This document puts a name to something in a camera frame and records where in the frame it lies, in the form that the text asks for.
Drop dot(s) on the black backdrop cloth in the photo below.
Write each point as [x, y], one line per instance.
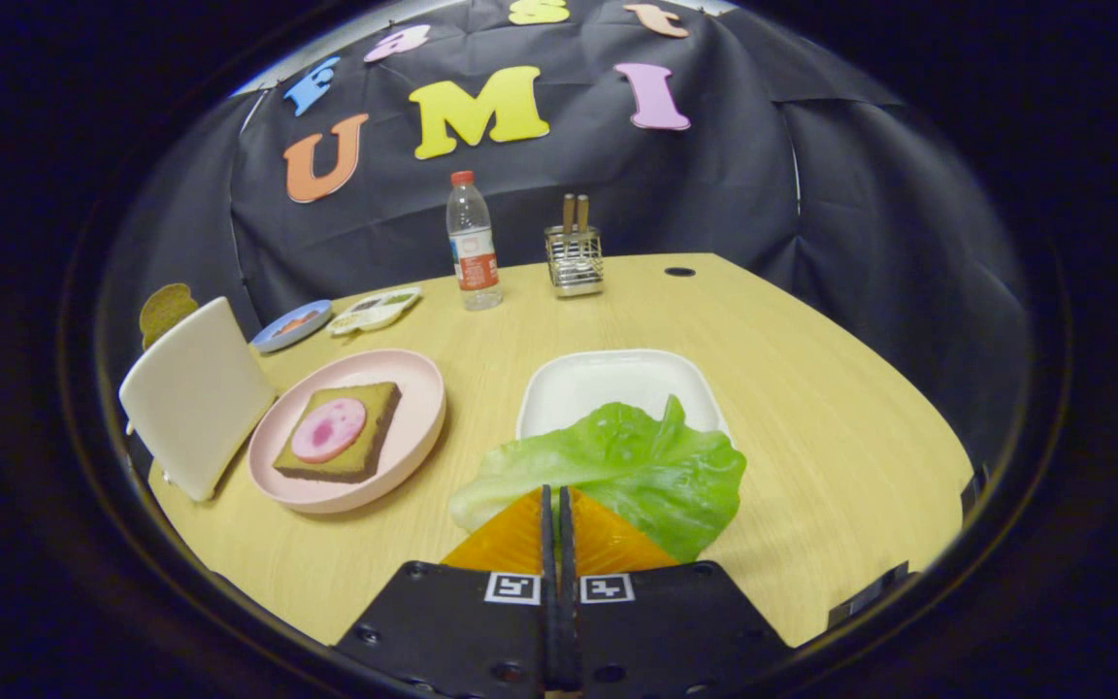
[714, 194]

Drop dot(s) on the clear plastic water bottle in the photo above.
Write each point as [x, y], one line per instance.
[474, 252]

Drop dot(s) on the pink ham slice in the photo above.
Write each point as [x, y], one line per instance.
[328, 430]

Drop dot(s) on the small white square plate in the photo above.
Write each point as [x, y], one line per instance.
[598, 383]

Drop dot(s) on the white toaster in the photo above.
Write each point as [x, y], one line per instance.
[195, 398]

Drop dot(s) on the blue round plate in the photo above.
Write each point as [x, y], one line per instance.
[273, 340]

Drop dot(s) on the white divided condiment dish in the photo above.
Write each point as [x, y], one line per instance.
[375, 311]

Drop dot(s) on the brown toast slice with crust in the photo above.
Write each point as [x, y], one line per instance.
[375, 417]

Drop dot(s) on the round-topped brown bread slice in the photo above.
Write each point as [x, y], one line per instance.
[163, 311]

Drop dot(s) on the metal mesh cutlery holder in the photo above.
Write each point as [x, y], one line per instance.
[575, 267]

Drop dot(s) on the pink round plate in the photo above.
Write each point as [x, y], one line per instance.
[413, 408]

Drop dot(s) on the green lettuce leaf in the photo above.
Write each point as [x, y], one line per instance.
[637, 466]

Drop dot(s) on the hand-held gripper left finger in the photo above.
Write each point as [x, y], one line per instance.
[462, 631]

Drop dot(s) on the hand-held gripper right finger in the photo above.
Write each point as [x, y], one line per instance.
[656, 631]

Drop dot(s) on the red food pieces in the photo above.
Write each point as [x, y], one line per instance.
[297, 321]

